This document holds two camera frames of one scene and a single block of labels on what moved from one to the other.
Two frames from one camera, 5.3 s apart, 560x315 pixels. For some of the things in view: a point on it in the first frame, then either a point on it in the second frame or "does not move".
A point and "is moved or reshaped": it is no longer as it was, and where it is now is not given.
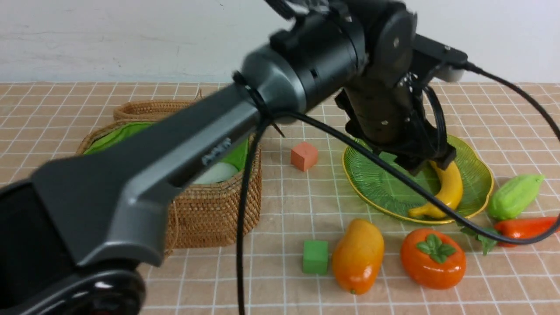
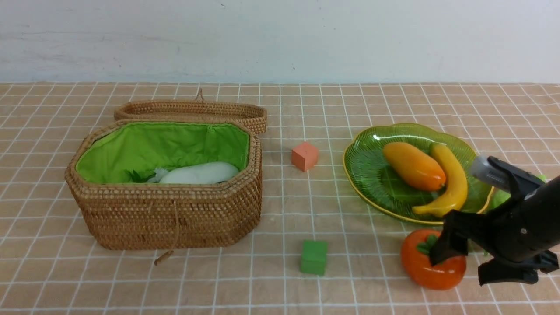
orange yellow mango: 357,256 is moved or reshaped
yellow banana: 451,184 does not move
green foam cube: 315,256 does not move
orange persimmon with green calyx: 433,258 does not move
